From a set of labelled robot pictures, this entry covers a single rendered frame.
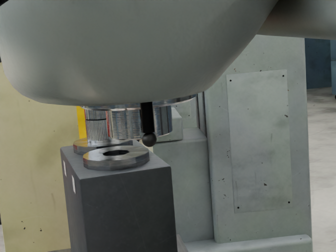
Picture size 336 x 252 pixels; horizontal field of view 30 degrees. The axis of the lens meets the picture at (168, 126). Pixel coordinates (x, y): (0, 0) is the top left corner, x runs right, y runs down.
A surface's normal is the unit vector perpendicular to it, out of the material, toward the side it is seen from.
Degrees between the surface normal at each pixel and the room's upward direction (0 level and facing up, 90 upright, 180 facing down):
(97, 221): 90
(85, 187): 90
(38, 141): 90
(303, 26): 117
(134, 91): 124
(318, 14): 99
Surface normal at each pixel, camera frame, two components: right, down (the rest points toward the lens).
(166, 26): 0.18, 0.60
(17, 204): 0.17, 0.16
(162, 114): 0.74, 0.07
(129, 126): -0.28, 0.19
